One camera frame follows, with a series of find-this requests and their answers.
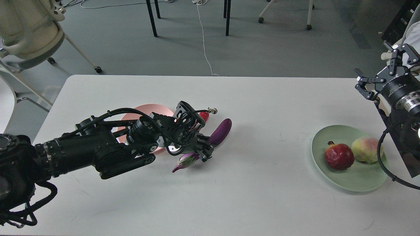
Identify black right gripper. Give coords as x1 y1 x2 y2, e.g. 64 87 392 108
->
355 41 420 110

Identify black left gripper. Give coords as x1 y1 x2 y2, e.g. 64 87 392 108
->
126 101 214 162

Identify purple eggplant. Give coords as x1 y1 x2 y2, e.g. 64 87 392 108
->
172 119 232 173

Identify red chili pepper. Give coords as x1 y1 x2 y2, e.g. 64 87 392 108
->
199 112 210 122

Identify green pink peach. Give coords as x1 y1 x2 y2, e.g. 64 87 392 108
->
351 136 379 163

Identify red pomegranate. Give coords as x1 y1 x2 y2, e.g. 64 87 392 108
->
324 141 355 170

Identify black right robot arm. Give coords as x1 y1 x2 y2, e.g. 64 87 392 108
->
355 41 420 159

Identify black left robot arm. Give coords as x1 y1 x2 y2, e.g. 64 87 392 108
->
1 101 217 228

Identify white chair at right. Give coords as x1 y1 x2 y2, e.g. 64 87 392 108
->
392 5 420 80

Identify pink plastic plate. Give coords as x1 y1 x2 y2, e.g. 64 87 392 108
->
117 104 174 153

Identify white chair base with casters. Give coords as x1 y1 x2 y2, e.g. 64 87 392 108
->
258 0 315 31

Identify green plastic plate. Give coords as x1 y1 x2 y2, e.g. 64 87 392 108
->
311 125 388 192

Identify black table legs right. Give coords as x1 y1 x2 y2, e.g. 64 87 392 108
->
223 0 231 36

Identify black table legs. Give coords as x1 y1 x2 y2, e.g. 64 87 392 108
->
223 0 231 36
146 0 161 37

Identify black table legs left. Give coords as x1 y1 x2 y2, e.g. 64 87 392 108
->
146 0 161 37

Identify cream office chair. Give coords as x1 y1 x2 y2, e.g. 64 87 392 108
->
0 0 102 106

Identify white floor cable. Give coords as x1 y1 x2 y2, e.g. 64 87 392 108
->
192 0 220 77

